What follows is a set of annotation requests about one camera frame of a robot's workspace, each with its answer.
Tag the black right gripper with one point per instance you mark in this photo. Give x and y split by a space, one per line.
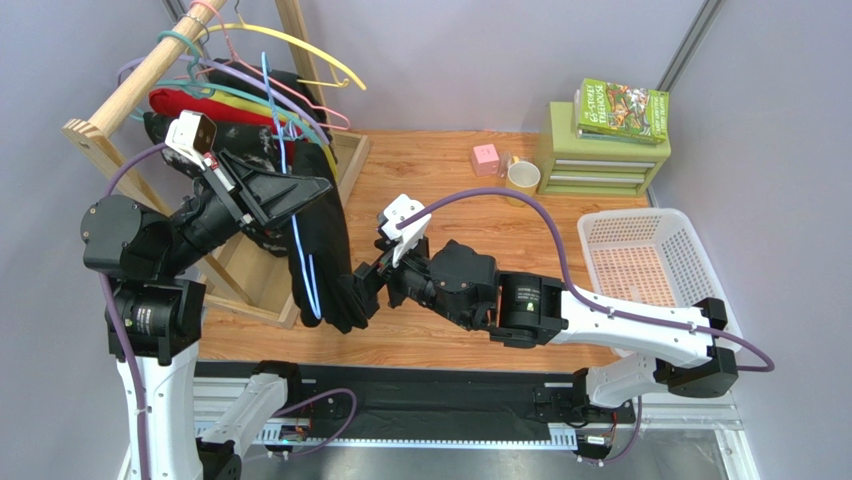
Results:
376 278

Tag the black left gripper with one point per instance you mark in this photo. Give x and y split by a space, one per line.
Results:
268 194

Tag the black white-patterned trousers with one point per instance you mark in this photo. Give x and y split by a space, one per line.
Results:
319 259

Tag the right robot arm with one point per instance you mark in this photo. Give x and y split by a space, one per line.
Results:
523 310

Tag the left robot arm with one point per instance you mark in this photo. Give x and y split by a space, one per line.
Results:
155 315

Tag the yellow garment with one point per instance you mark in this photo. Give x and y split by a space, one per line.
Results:
245 108

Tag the black garment on rack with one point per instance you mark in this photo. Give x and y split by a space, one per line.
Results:
287 83

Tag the wooden clothes rack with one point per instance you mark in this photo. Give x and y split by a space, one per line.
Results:
245 280

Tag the red garment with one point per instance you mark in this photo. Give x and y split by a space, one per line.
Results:
200 103

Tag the pink cube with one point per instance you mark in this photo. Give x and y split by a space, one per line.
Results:
485 160

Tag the yellow mug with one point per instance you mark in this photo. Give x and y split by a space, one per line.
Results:
523 177

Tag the green drawer box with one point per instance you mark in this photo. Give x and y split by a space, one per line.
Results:
571 165

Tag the white plastic basket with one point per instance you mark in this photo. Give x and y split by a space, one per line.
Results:
647 255

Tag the green comic book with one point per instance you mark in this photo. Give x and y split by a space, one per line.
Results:
609 110

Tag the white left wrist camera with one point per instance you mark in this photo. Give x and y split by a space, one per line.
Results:
191 135

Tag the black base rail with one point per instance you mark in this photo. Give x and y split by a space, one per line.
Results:
426 408

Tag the yellow wire hanger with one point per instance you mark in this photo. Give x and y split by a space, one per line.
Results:
350 75

